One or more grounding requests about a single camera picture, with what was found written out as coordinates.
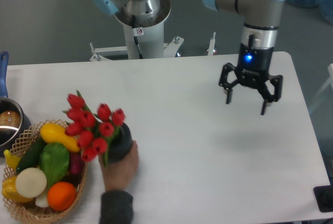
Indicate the person's hand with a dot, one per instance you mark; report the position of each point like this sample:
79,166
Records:
118,176

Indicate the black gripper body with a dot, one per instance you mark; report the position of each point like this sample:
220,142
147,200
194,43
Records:
252,71

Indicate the blue handled saucepan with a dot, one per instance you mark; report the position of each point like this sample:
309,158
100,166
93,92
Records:
13,119

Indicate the yellow banana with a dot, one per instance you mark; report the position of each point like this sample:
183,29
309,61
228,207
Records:
11,160

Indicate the dark grey sleeved forearm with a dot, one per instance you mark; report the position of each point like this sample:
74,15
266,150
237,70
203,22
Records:
116,207

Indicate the dark green cucumber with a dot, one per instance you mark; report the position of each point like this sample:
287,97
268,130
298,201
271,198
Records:
32,155

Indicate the green lettuce leaf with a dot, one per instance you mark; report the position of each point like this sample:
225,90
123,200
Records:
54,162

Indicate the orange fruit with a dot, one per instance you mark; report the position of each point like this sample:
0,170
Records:
61,195

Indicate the yellow bell pepper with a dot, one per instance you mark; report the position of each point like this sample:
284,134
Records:
10,192

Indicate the white frame at right edge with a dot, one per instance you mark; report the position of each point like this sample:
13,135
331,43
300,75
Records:
322,93

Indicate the dark grey ribbed vase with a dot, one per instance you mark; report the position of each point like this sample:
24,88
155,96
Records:
120,145

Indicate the yellow squash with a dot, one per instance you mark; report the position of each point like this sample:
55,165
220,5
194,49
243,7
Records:
52,133

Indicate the white round onion slice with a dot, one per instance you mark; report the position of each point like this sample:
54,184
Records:
31,182

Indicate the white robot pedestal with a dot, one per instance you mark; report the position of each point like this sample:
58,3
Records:
143,27

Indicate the red tulip bouquet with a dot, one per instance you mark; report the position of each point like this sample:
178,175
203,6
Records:
94,131

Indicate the purple red onion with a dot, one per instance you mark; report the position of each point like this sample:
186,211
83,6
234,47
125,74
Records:
76,164

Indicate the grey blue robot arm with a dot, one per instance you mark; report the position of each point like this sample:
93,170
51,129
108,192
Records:
262,17

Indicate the black device at table edge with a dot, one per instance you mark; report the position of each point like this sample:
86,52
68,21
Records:
323,195

